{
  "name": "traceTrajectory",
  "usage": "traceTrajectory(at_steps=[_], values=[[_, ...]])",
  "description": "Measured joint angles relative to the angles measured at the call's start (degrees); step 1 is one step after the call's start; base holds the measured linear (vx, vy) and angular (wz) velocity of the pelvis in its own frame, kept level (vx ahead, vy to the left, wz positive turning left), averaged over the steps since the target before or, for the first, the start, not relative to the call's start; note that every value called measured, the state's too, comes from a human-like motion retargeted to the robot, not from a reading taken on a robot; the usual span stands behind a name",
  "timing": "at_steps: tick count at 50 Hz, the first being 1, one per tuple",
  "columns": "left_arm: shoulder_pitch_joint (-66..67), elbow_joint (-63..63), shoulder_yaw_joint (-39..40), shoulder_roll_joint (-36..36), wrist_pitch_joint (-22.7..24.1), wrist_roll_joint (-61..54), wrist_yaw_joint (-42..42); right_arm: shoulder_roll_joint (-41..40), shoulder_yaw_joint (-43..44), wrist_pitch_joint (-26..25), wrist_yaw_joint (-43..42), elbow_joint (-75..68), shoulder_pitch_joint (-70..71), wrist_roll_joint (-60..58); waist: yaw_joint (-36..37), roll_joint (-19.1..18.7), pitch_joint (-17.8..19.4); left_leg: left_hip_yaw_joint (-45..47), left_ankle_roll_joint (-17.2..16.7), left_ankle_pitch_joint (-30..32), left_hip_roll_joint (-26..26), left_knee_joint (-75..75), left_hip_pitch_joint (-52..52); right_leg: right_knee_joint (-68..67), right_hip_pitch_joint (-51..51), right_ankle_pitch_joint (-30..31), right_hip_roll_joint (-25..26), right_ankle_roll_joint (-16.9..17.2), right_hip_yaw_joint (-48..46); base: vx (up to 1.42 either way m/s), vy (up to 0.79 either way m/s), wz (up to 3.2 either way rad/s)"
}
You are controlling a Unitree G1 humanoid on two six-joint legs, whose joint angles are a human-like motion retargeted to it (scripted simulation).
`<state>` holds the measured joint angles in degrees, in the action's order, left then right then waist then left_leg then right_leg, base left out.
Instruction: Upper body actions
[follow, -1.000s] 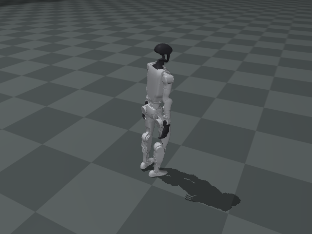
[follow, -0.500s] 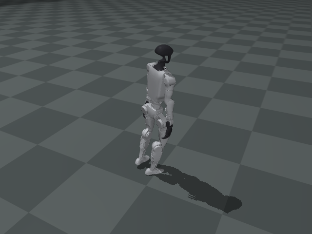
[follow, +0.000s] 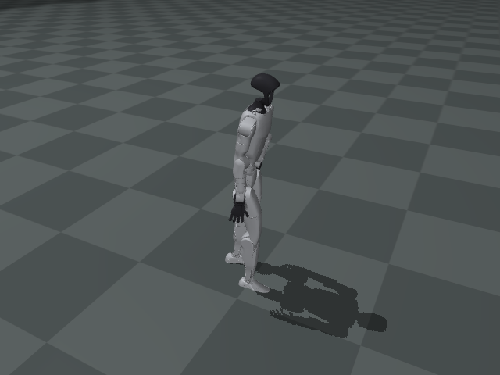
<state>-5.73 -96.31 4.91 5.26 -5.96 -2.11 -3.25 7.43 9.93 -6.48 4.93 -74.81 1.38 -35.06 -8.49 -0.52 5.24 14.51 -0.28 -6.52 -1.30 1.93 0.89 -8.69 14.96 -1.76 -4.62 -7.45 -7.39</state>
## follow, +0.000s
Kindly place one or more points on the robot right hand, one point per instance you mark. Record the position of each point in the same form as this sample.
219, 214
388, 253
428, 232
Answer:
238, 211

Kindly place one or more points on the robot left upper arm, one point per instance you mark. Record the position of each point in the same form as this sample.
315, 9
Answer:
269, 135

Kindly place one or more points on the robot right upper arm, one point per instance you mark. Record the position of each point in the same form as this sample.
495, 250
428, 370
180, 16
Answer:
247, 128

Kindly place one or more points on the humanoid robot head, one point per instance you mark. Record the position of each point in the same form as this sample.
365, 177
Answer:
266, 84

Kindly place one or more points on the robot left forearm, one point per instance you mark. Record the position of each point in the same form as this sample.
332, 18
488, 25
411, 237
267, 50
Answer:
261, 158

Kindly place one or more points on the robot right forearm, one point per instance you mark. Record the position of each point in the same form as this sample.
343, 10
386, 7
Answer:
239, 180

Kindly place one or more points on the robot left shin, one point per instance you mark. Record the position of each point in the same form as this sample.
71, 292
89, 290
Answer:
238, 232

